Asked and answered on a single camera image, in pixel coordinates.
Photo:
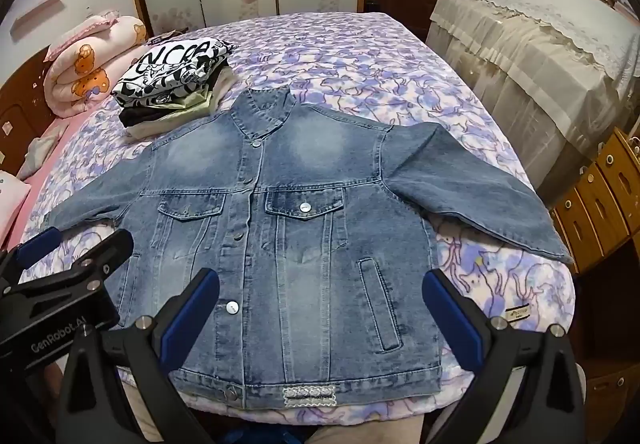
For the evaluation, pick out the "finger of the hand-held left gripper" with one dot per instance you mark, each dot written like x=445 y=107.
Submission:
x=40 y=241
x=100 y=249

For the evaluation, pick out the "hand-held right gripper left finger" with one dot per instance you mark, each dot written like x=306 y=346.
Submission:
x=192 y=309

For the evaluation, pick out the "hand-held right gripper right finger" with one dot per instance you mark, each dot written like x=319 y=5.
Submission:
x=450 y=319

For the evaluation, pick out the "blue denim jacket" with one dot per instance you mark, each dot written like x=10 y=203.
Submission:
x=310 y=274

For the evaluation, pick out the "pink and white pillow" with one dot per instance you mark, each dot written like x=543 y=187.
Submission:
x=12 y=209

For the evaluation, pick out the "pink bedsheet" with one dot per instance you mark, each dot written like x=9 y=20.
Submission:
x=42 y=183

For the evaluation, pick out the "grey cloth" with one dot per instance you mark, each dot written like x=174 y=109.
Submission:
x=40 y=151

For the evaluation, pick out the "folded beige garment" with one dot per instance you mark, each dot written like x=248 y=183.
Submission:
x=150 y=129

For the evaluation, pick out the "wooden headboard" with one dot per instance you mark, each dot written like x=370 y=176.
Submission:
x=20 y=113

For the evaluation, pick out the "folded black garment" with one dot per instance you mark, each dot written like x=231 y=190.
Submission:
x=137 y=116

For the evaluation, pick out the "folded green garment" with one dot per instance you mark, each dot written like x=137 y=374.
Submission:
x=195 y=102

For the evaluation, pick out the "pink bear print quilt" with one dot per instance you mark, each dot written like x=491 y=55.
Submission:
x=85 y=68

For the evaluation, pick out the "black and white printed shirt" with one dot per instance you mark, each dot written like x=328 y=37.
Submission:
x=165 y=68

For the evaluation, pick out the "wooden drawer cabinet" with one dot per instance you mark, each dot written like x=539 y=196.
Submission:
x=600 y=194

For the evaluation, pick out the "furniture under beige lace cloth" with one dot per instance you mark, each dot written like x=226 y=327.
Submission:
x=525 y=58

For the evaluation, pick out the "bed with purple floral sheet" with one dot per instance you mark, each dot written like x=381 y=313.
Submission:
x=350 y=63

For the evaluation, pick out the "white wall shelf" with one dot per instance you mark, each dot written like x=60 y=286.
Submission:
x=45 y=13

